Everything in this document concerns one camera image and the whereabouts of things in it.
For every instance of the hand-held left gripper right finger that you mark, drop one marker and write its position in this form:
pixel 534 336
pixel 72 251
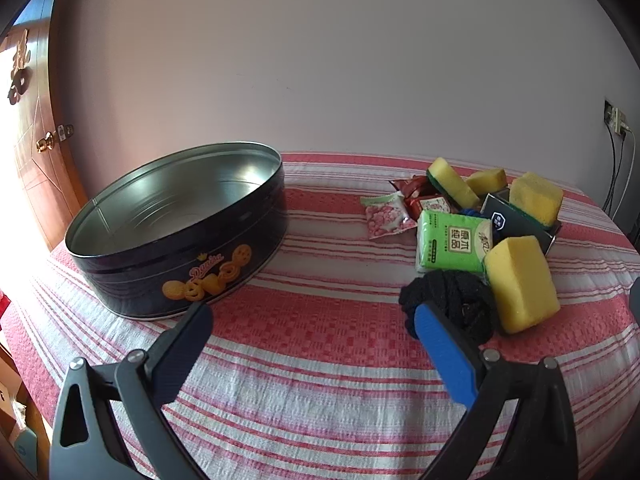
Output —
pixel 445 355

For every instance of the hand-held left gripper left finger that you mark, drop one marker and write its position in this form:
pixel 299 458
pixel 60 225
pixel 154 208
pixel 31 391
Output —
pixel 182 355

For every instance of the dark round cookie tin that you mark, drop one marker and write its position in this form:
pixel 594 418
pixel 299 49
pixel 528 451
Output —
pixel 150 270

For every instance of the yellow green-backed sponge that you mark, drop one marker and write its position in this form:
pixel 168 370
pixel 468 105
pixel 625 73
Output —
pixel 447 182
pixel 487 181
pixel 520 285
pixel 535 197

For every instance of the green tissue pack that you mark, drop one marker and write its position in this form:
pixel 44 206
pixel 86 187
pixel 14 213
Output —
pixel 450 242

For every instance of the black cardboard box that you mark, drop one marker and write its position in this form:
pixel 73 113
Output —
pixel 505 222

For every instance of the red labelled snack packet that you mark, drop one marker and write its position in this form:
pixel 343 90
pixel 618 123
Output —
pixel 432 205

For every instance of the white pink snack packet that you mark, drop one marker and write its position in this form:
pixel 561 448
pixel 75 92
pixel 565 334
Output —
pixel 387 215

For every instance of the dark red snack packet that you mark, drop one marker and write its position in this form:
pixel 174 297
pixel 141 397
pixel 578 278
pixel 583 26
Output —
pixel 417 187

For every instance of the red striped tablecloth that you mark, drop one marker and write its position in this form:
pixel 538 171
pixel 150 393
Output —
pixel 325 335

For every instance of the blue-grey plastic object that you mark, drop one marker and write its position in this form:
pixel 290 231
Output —
pixel 25 452

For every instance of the wooden door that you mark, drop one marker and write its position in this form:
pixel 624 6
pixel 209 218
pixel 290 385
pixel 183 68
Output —
pixel 35 185

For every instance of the brass door knob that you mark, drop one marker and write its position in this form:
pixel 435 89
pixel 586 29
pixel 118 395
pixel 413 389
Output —
pixel 46 142

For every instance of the white charger plug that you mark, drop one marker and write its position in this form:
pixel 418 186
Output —
pixel 622 122

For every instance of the hanging door decoration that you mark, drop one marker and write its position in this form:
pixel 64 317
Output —
pixel 19 80

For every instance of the wall socket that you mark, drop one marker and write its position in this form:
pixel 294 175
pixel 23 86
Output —
pixel 609 110

